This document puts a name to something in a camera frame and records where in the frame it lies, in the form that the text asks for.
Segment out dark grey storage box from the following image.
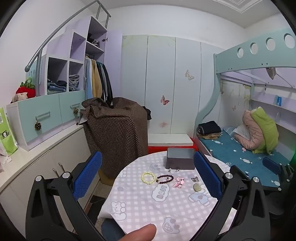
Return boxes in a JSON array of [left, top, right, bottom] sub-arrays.
[[165, 148, 196, 170]]

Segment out person's jeans leg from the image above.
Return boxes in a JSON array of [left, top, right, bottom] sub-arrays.
[[101, 218, 126, 241]]

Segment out brown dotted cloth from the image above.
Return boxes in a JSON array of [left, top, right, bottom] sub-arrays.
[[80, 97, 149, 179]]

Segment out light blue hanging shirt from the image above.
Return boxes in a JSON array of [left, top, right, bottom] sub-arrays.
[[84, 57, 93, 100]]

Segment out folded blue clothes pile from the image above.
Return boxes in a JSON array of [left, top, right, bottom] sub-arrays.
[[47, 79, 68, 95]]

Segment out folded tan patterned cloth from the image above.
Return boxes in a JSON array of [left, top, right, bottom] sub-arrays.
[[196, 132, 224, 140]]

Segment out grey metal handrail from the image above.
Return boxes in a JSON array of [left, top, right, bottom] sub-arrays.
[[25, 0, 111, 73]]

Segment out dark bead bracelet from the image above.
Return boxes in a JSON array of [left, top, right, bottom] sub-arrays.
[[156, 175, 174, 185]]

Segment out dark hanging clothes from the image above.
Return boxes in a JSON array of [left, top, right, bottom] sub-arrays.
[[96, 61, 114, 106]]

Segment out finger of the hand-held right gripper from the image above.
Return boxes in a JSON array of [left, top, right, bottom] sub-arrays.
[[262, 157, 290, 184]]

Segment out white board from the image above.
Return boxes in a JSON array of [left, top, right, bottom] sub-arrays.
[[148, 134, 194, 147]]

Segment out pink checked tablecloth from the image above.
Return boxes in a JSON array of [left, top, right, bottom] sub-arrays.
[[97, 151, 238, 241]]

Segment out pink and green jacket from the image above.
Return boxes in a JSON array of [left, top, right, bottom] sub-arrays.
[[251, 106, 279, 155]]

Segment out folded dark clothes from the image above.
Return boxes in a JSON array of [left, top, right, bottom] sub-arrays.
[[198, 120, 222, 135]]

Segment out white wardrobe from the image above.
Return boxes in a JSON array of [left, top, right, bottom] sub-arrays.
[[120, 35, 223, 135]]

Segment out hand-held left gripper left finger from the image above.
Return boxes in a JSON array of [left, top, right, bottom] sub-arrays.
[[25, 151, 107, 241]]

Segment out red plastic stool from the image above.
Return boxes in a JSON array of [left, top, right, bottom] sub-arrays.
[[148, 136, 200, 154]]

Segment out teal bunk bed frame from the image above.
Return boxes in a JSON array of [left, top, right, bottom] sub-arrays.
[[194, 28, 296, 160]]

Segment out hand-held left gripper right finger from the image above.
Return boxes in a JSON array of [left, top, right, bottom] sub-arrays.
[[193, 151, 271, 241]]

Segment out lilac stair shelf unit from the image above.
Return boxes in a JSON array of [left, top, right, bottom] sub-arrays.
[[37, 16, 123, 97]]

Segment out yellow bead bracelet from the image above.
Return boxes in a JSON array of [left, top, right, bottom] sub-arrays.
[[141, 171, 155, 185]]

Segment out pink padded jacket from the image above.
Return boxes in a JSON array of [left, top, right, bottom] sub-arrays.
[[233, 110, 264, 150]]

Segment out yellow hanging garment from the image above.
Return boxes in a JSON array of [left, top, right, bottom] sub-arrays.
[[91, 59, 103, 99]]

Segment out teal drawer unit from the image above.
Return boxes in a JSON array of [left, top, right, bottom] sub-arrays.
[[6, 89, 87, 151]]

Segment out green paper bag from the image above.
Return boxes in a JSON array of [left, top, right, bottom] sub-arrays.
[[0, 107, 19, 156]]

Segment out person's left hand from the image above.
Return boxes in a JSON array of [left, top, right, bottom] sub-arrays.
[[120, 224, 157, 241]]

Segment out white low cabinet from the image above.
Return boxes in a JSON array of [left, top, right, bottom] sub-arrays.
[[0, 123, 100, 216]]

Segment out folded grey clothes pile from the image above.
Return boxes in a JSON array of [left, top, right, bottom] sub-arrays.
[[68, 74, 80, 91]]

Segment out red strawberry plush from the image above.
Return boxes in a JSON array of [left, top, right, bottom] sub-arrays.
[[15, 78, 36, 98]]

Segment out black cloth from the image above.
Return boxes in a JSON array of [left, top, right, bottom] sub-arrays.
[[141, 106, 152, 121]]

